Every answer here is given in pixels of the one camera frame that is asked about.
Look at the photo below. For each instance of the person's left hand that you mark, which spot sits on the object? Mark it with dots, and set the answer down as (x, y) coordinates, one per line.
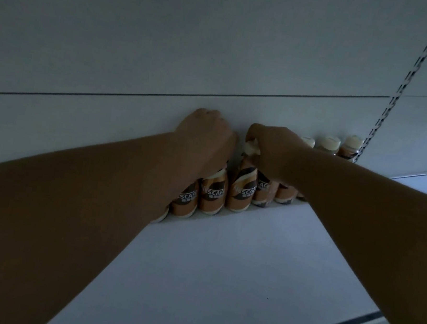
(205, 139)

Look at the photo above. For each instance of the person's right hand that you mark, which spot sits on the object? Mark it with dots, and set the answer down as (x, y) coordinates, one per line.
(281, 157)

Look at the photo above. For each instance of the person's right fingers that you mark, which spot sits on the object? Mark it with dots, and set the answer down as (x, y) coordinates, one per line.
(257, 132)

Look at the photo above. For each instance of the person's left fingers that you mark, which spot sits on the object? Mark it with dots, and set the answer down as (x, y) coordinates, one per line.
(229, 148)

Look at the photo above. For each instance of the brown coffee drink bottle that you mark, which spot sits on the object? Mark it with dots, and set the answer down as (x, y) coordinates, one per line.
(212, 197)
(242, 195)

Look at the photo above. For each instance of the person's left forearm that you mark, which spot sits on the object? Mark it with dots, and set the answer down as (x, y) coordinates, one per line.
(50, 224)

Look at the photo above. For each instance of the person's right forearm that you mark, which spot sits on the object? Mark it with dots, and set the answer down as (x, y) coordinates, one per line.
(378, 230)

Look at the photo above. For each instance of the row of coffee bottles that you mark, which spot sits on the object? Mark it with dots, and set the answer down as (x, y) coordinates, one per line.
(264, 194)

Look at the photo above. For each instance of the white metal shelf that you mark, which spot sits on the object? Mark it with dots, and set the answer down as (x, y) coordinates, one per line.
(241, 274)

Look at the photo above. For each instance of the slotted metal shelf upright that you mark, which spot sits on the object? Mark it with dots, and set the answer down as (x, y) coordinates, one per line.
(400, 87)

